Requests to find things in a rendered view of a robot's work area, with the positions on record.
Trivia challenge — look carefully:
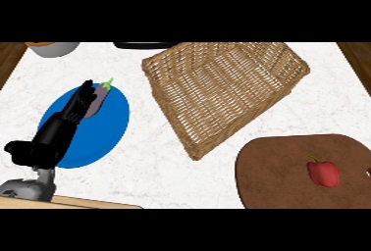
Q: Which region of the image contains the black flat object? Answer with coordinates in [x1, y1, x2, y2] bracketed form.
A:
[113, 41, 181, 51]

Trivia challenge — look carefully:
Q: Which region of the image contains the brown wooden cutting board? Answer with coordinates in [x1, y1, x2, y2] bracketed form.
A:
[235, 133, 371, 210]

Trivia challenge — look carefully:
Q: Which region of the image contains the red bell pepper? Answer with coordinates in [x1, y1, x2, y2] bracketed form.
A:
[305, 154, 342, 189]

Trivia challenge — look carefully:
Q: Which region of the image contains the blue oval plate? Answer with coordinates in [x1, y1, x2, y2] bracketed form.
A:
[37, 82, 130, 170]

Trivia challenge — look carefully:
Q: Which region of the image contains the brown wicker basket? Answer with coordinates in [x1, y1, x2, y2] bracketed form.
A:
[141, 41, 312, 162]

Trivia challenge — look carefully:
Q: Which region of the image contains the grey bowl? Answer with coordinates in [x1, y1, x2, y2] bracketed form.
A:
[25, 41, 82, 59]

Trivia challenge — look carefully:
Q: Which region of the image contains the purple eggplant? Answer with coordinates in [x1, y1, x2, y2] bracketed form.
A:
[85, 77, 116, 120]

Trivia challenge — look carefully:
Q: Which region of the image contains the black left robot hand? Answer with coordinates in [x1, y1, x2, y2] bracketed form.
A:
[3, 78, 98, 171]

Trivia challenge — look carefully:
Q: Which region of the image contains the pale wooden board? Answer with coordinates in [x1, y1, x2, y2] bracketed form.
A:
[0, 194, 145, 210]

